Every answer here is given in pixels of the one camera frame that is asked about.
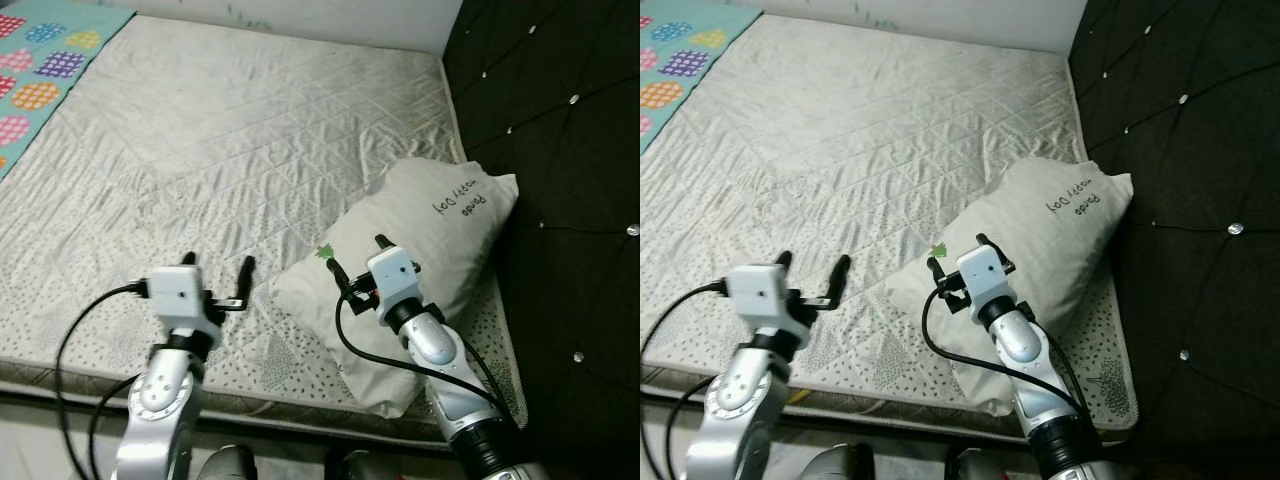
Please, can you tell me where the black tufted headboard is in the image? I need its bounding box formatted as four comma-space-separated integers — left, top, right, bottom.
442, 0, 641, 480
1068, 0, 1280, 472

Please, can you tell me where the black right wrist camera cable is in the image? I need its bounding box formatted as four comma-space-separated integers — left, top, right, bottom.
333, 295, 503, 413
919, 290, 1093, 413

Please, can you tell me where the grey right robot leg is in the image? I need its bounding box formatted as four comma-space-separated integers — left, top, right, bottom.
945, 448, 1042, 480
325, 448, 432, 480

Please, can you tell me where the black left wrist camera cable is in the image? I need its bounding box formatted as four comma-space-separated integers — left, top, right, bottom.
640, 280, 731, 337
54, 283, 151, 480

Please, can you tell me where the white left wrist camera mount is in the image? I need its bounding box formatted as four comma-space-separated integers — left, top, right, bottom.
148, 265, 227, 337
727, 263, 807, 337

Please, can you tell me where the cream pillow with tree print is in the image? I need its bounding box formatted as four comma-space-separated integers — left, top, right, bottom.
885, 157, 1135, 417
272, 157, 520, 420

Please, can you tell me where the grey robot leg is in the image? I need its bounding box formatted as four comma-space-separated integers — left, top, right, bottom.
945, 448, 1042, 480
805, 445, 877, 480
325, 448, 432, 480
190, 445, 260, 480

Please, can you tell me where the grey quilted mattress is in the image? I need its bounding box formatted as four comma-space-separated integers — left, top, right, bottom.
640, 12, 1142, 442
0, 15, 532, 447

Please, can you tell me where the grey left robot leg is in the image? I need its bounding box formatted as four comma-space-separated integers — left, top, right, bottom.
190, 445, 260, 480
805, 445, 877, 480

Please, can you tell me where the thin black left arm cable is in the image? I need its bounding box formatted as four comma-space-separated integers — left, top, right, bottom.
87, 372, 151, 480
645, 374, 722, 480

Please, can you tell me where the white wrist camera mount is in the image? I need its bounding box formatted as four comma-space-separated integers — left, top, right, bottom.
957, 245, 1017, 320
148, 265, 227, 337
727, 263, 807, 337
367, 247, 427, 327

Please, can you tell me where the teal blanket with coloured shapes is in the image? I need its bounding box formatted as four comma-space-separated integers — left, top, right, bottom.
640, 0, 767, 157
0, 0, 137, 182

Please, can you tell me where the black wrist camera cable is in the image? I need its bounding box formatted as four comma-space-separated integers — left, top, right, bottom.
54, 283, 151, 480
919, 290, 1093, 413
640, 280, 731, 337
333, 295, 503, 413

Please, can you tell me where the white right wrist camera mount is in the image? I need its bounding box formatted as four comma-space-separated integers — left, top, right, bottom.
957, 245, 1017, 320
367, 247, 427, 327

